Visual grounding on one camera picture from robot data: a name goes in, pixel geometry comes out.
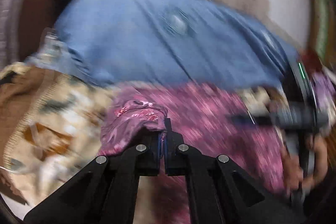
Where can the person's right hand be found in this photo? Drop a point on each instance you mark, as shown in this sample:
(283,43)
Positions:
(293,173)

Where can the dark red cloth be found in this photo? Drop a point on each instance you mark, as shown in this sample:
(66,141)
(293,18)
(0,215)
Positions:
(311,61)

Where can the brown wooden headboard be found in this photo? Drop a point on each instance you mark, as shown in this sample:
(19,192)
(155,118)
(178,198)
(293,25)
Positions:
(23,25)

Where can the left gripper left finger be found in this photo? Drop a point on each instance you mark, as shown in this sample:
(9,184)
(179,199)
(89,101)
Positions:
(149,151)

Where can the cream brown leaf blanket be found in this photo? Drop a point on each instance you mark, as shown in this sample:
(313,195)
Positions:
(50,128)

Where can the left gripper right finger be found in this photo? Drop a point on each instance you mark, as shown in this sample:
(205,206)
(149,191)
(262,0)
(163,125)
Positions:
(174,163)

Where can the purple pink floral cloth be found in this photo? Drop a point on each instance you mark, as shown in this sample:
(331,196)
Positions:
(234,172)

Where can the wooden framed mirror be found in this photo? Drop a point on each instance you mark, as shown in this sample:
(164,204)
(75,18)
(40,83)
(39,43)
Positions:
(322,30)

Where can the blue plaid pillow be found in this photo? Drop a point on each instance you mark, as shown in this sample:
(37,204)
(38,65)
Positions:
(168,42)

